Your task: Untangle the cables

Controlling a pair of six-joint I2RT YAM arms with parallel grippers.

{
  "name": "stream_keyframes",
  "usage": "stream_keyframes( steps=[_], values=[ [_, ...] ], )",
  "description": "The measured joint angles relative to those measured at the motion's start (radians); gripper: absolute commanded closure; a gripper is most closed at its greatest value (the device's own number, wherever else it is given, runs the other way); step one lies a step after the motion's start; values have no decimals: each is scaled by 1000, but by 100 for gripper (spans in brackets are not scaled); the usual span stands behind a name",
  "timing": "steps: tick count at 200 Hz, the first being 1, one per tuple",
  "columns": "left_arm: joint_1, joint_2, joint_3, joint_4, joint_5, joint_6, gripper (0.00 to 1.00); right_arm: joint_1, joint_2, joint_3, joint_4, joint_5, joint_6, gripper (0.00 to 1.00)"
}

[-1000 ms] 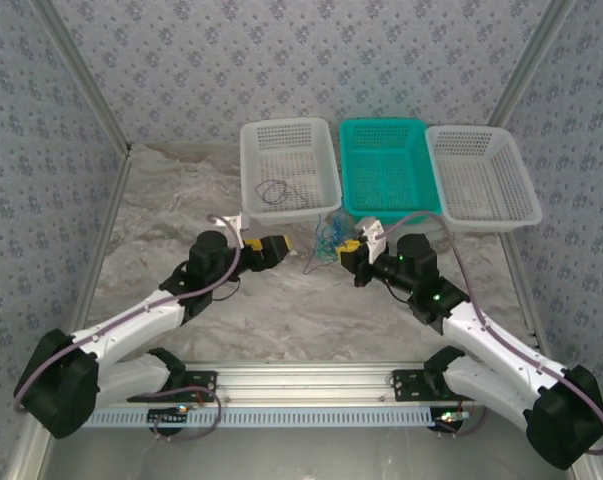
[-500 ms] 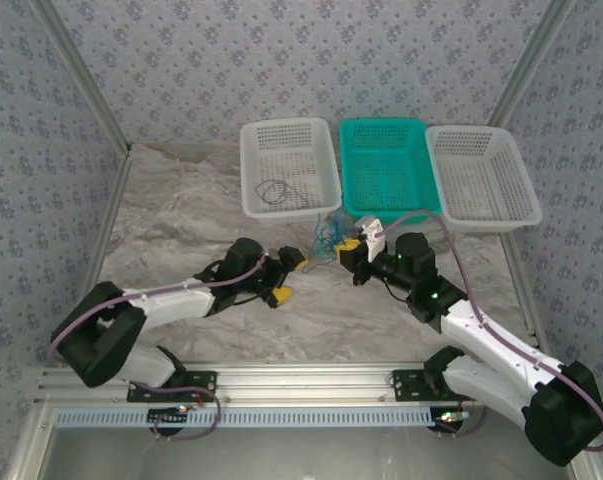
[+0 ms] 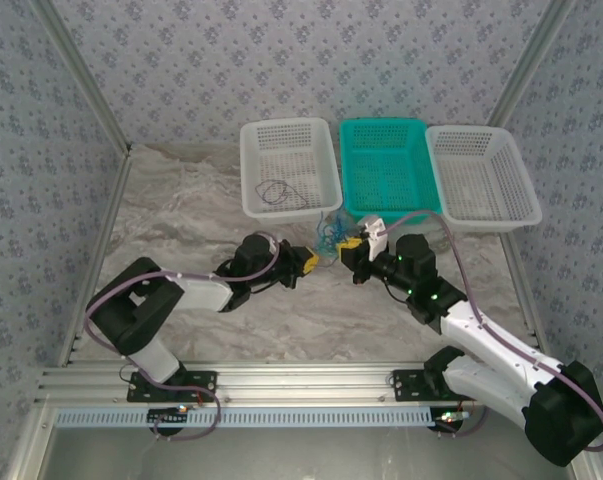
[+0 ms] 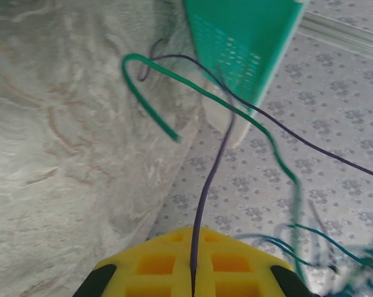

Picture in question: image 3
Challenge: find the blue wire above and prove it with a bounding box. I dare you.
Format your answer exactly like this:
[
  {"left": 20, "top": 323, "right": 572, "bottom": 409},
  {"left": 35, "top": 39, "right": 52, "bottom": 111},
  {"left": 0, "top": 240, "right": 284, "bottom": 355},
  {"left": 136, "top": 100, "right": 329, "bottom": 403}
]
[
  {"left": 313, "top": 210, "right": 355, "bottom": 257},
  {"left": 325, "top": 214, "right": 353, "bottom": 242}
]

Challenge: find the purple wire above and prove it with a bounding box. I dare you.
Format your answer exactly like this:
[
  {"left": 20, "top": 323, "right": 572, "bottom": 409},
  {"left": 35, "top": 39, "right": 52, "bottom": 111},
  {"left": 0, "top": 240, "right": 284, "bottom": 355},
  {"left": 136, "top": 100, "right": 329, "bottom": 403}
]
[{"left": 253, "top": 178, "right": 312, "bottom": 210}]

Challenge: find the teal plastic basket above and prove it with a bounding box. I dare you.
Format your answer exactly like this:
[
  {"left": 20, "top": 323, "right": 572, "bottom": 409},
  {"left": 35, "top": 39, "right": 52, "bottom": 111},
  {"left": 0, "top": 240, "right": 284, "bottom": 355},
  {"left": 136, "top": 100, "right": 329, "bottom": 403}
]
[{"left": 338, "top": 117, "right": 443, "bottom": 227}]

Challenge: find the white plastic basket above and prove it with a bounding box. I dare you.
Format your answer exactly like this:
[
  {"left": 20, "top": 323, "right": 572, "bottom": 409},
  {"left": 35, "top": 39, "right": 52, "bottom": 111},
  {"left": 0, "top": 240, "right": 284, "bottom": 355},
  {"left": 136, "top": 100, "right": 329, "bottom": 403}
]
[
  {"left": 424, "top": 124, "right": 543, "bottom": 234},
  {"left": 239, "top": 117, "right": 344, "bottom": 222}
]

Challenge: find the small circuit board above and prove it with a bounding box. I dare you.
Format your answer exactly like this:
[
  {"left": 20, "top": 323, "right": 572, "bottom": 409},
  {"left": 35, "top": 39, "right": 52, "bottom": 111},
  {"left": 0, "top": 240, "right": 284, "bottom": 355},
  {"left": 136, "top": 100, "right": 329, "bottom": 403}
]
[
  {"left": 430, "top": 408, "right": 472, "bottom": 432},
  {"left": 147, "top": 405, "right": 191, "bottom": 427}
]

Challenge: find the aluminium side rail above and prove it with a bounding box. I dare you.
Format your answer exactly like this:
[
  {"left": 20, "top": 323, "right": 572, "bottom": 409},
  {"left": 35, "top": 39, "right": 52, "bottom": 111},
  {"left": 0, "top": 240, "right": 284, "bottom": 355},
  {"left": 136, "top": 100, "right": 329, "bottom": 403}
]
[
  {"left": 58, "top": 144, "right": 135, "bottom": 369},
  {"left": 498, "top": 232, "right": 555, "bottom": 351}
]

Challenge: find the wide aluminium mounting rail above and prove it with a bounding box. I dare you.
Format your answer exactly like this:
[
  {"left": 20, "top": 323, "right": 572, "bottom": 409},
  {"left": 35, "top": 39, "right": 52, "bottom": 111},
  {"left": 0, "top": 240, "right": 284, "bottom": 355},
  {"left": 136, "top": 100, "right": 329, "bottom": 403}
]
[{"left": 34, "top": 362, "right": 487, "bottom": 407}]

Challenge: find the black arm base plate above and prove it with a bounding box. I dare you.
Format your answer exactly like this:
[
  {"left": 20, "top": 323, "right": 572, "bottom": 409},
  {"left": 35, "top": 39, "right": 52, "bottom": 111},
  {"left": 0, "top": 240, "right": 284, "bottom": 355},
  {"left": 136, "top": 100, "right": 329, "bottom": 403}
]
[
  {"left": 125, "top": 368, "right": 219, "bottom": 404},
  {"left": 391, "top": 367, "right": 450, "bottom": 404}
]

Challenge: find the white slotted cable duct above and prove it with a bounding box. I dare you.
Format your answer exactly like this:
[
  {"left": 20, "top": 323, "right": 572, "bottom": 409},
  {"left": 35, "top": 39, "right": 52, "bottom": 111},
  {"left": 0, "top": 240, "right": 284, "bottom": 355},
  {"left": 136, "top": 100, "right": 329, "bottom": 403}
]
[{"left": 54, "top": 405, "right": 465, "bottom": 430}]

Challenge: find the aluminium frame post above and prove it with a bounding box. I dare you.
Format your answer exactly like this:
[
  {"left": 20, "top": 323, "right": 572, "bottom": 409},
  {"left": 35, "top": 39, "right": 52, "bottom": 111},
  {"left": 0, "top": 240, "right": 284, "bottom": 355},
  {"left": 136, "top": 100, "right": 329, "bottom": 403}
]
[
  {"left": 486, "top": 0, "right": 578, "bottom": 129},
  {"left": 33, "top": 0, "right": 133, "bottom": 154}
]

